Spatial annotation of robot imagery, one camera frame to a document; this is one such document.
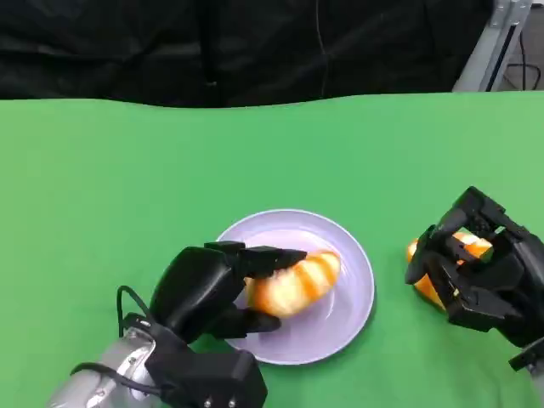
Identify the lilac plate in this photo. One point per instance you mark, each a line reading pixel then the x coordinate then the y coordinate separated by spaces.
pixel 340 323

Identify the aluminium frame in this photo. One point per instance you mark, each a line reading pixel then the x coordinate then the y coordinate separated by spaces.
pixel 480 55

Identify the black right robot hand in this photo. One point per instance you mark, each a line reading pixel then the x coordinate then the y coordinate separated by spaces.
pixel 506 289

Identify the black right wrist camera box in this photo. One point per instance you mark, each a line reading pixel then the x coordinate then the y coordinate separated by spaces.
pixel 527 357

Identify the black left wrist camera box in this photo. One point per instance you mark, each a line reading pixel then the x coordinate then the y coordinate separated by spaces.
pixel 212 378

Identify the black backdrop curtain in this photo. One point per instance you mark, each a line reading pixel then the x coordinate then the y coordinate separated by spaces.
pixel 170 47

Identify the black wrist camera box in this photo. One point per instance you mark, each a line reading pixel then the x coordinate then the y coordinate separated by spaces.
pixel 527 357
pixel 212 378

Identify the green cloth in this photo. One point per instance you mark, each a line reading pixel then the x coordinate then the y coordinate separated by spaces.
pixel 272 161

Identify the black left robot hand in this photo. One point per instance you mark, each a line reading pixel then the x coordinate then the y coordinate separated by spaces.
pixel 195 289

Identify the orange and white bread roll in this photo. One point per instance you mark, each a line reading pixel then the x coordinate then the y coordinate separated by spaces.
pixel 478 246
pixel 297 285

